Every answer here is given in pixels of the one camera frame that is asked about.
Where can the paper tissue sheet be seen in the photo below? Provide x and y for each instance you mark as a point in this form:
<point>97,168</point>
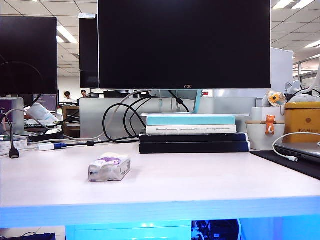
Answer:
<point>113,155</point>

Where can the purple white tissue packet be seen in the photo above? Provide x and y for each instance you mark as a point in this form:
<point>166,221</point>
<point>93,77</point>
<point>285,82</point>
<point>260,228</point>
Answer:
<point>110,171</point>

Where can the teal book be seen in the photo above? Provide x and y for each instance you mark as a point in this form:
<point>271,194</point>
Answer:
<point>190,120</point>

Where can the white book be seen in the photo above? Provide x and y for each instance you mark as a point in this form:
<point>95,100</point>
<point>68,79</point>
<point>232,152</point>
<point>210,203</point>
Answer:
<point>190,129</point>

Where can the teal silver monitor stand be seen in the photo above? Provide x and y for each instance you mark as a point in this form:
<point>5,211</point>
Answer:
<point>197,102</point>

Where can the large black AOC monitor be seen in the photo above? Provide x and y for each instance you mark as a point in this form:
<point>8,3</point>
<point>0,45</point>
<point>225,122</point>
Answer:
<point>185,45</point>

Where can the dark-haired person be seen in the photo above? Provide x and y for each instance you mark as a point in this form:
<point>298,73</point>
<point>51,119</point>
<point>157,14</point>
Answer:
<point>83,93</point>

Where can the brown wooden shelf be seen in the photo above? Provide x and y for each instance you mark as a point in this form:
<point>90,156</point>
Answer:
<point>71,122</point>

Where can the person in white shirt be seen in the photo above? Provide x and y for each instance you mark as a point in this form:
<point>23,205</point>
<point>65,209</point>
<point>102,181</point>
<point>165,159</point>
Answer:
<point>68,98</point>

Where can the white plastic container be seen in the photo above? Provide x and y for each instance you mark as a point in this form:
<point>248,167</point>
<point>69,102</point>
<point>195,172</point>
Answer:
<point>258,113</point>

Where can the white ceramic cup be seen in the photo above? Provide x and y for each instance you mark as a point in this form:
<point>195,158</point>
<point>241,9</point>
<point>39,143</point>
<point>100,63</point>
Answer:
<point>257,137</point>

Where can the orange cat figure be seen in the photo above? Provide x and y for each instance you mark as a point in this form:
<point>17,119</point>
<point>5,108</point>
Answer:
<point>270,126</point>

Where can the laptop with purple screen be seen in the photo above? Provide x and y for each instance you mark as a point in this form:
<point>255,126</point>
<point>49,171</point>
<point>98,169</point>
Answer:
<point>47,102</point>

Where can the sunflower plush toy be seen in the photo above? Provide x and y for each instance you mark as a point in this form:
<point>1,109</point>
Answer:
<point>273,98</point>

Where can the black flat tray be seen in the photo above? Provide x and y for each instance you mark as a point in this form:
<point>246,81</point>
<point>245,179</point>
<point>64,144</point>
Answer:
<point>45,136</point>

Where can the white adapter box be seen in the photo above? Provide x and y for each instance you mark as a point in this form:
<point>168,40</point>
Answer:
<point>45,146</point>

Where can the white plastic bottle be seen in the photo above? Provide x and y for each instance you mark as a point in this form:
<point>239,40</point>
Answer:
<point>40,112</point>

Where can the dark under-desk equipment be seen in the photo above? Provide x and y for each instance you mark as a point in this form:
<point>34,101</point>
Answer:
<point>215,230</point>

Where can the white board panel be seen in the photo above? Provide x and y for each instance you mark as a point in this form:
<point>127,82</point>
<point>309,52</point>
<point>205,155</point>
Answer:
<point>282,72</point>

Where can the white grey plush toy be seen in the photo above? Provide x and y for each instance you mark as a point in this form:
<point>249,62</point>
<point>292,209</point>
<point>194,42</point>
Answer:
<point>296,87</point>

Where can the yellow tin box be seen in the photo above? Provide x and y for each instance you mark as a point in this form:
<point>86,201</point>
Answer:
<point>302,120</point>

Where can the white carton green print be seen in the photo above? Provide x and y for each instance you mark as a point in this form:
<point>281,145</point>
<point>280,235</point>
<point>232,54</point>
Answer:
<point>17,145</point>

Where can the black desk mat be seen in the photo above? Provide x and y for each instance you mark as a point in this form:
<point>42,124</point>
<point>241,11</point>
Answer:
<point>300,166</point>

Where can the grey laptop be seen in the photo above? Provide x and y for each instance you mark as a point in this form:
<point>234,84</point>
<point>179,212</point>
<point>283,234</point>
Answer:
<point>305,148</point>

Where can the wide black monitor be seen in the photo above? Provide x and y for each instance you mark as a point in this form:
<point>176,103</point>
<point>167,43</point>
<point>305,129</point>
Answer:
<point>27,50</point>

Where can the purple white carton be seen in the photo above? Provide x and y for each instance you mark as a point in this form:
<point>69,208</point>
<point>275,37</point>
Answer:
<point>7,112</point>

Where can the black bag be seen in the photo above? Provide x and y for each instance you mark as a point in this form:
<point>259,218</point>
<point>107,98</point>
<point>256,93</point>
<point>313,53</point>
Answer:
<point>37,237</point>

